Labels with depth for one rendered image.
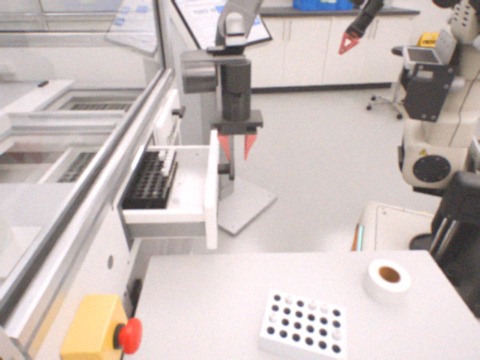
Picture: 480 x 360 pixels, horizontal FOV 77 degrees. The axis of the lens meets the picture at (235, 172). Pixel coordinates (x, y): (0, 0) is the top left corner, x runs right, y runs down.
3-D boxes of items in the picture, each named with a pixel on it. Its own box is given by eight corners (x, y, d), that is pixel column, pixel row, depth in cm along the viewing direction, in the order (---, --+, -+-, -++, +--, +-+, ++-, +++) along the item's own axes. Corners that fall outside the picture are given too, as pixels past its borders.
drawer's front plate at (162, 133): (181, 119, 106) (178, 88, 100) (167, 163, 82) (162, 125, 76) (176, 119, 106) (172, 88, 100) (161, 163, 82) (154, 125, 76)
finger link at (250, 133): (222, 152, 68) (220, 112, 63) (253, 151, 68) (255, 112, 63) (222, 168, 62) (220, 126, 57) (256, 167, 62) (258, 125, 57)
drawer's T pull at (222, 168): (234, 162, 67) (234, 157, 66) (235, 181, 60) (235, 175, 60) (217, 162, 67) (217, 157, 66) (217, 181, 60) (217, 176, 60)
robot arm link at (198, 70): (243, 10, 51) (236, 35, 59) (175, 13, 49) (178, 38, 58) (251, 80, 51) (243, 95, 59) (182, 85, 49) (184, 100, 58)
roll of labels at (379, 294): (405, 281, 57) (412, 267, 55) (403, 312, 52) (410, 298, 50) (366, 267, 60) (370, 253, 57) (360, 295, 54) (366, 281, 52)
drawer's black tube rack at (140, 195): (179, 173, 74) (176, 151, 70) (167, 223, 59) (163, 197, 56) (88, 175, 74) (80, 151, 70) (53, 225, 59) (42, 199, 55)
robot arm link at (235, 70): (254, 58, 51) (247, 51, 56) (214, 60, 50) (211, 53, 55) (253, 97, 55) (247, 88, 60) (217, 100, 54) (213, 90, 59)
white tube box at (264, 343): (341, 320, 51) (346, 307, 48) (341, 373, 44) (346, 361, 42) (268, 301, 53) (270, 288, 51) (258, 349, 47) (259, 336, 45)
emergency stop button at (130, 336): (146, 328, 40) (141, 310, 38) (139, 361, 36) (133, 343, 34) (124, 328, 40) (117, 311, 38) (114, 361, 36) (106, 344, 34)
